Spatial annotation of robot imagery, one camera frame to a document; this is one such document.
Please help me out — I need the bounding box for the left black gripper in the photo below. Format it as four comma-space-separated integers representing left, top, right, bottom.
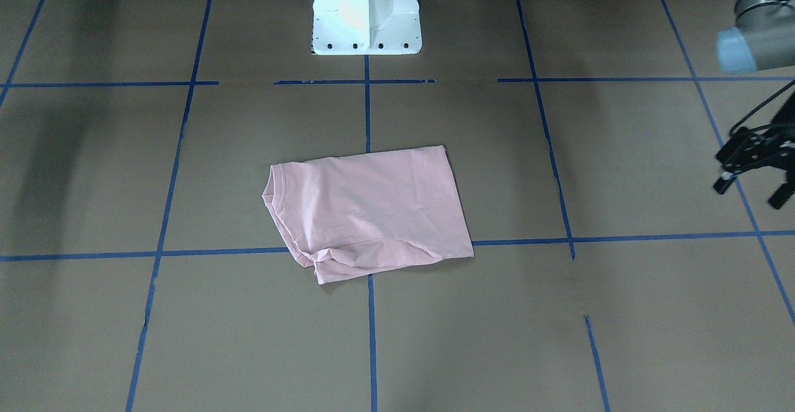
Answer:
713, 95, 794, 210

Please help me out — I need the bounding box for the pink snoopy t-shirt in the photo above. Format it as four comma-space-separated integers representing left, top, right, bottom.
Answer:
261, 145, 475, 285

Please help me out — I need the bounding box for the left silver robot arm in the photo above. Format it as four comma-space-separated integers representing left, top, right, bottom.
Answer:
713, 0, 794, 210

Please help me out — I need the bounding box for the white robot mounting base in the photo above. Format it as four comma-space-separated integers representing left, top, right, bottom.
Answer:
311, 0, 423, 56

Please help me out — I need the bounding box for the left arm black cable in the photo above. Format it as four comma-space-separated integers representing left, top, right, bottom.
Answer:
728, 80, 795, 139

